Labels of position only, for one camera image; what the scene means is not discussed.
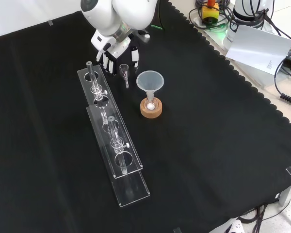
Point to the white paper sheet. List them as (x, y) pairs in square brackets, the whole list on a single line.
[(257, 46)]

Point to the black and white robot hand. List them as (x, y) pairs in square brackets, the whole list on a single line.
[(122, 55)]

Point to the translucent plastic funnel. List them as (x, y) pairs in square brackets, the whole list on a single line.
[(150, 80)]

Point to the yellow stop button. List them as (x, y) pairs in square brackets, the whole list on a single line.
[(209, 13)]

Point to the white labelled container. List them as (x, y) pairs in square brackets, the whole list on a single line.
[(230, 34)]

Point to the white and black plug strip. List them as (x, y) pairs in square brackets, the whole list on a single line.
[(235, 227)]

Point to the grey metal corner clamp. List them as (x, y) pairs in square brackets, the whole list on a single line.
[(289, 187)]

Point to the grey tape piece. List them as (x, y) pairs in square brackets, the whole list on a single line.
[(51, 22)]

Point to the black bench cloth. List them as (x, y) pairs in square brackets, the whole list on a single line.
[(196, 136)]

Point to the round-bottom glass flask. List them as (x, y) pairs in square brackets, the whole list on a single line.
[(151, 105)]

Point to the clear glass weighing funnel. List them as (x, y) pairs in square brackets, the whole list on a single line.
[(124, 71)]

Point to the white and black cylinder device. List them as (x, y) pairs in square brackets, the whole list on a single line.
[(252, 11)]

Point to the clear acrylic funnel stand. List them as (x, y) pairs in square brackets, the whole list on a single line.
[(111, 145)]

